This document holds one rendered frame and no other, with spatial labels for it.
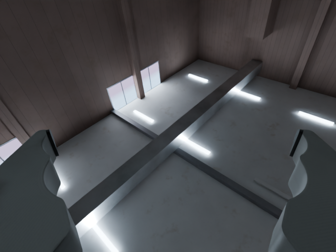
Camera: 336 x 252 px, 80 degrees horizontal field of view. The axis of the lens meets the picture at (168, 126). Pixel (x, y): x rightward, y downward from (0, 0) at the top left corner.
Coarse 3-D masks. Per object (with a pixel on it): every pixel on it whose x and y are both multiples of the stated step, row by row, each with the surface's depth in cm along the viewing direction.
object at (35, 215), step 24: (24, 144) 9; (48, 144) 10; (0, 168) 8; (24, 168) 8; (48, 168) 8; (0, 192) 7; (24, 192) 7; (48, 192) 7; (0, 216) 6; (24, 216) 6; (48, 216) 6; (0, 240) 6; (24, 240) 6; (48, 240) 6; (72, 240) 6
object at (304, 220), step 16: (304, 144) 9; (320, 144) 9; (304, 160) 8; (320, 160) 8; (304, 176) 8; (320, 176) 7; (304, 192) 7; (320, 192) 7; (288, 208) 6; (304, 208) 6; (320, 208) 6; (288, 224) 6; (304, 224) 6; (320, 224) 6; (272, 240) 6; (288, 240) 6; (304, 240) 6; (320, 240) 6
